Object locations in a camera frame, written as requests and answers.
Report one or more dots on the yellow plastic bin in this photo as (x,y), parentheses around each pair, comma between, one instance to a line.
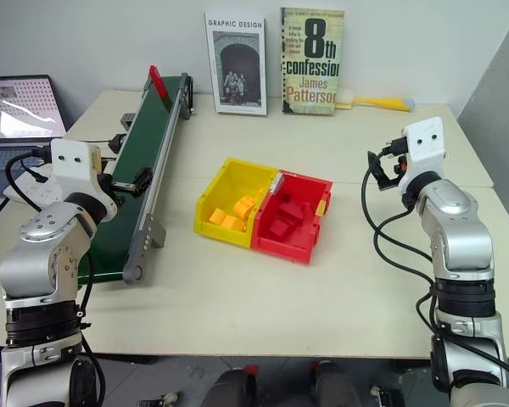
(231,182)

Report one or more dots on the red plastic bin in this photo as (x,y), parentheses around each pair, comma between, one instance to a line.
(309,237)

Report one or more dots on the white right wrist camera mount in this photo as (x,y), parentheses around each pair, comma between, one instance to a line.
(424,144)

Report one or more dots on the white power strip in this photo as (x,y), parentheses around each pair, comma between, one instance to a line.
(34,186)

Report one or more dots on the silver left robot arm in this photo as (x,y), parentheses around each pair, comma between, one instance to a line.
(38,258)

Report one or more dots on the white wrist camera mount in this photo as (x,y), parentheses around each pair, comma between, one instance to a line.
(424,144)
(74,163)

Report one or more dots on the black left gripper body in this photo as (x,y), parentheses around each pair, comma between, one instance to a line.
(109,185)

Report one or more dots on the dark rounded shape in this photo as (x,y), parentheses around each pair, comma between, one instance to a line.
(335,386)
(231,388)

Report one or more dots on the green conveyor belt grey frame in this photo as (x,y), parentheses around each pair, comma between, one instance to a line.
(148,140)

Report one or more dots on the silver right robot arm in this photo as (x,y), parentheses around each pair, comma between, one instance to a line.
(462,237)

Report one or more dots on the yellow brush white sponge head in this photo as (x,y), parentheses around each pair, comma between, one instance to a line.
(377,103)

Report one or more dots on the yellow block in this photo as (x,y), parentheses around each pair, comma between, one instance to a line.
(232,224)
(217,216)

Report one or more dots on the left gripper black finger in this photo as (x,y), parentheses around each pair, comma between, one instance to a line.
(143,178)
(125,185)

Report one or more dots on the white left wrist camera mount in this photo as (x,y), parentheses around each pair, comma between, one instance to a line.
(74,163)

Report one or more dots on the long red block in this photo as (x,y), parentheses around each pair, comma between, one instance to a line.
(160,87)

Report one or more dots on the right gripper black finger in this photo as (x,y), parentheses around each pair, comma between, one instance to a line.
(374,160)
(387,180)

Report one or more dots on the open laptop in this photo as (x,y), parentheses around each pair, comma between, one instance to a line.
(17,110)

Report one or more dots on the white Graphic Design book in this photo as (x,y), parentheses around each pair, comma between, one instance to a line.
(237,63)

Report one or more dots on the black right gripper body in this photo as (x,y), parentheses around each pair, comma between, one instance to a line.
(395,153)

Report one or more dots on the yellow studded brick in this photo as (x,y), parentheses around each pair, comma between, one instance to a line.
(244,206)

